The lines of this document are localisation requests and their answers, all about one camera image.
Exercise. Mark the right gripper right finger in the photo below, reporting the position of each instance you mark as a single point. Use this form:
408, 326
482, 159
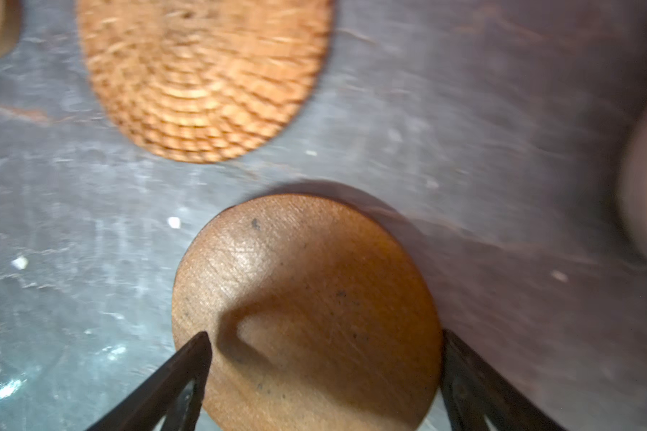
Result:
477, 397

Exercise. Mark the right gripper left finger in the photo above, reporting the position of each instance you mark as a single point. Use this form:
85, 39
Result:
171, 397

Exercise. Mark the brown wooden round coaster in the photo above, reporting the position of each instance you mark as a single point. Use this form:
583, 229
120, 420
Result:
317, 316

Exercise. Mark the rattan round coaster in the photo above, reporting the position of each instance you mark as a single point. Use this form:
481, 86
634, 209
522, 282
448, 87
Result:
203, 81

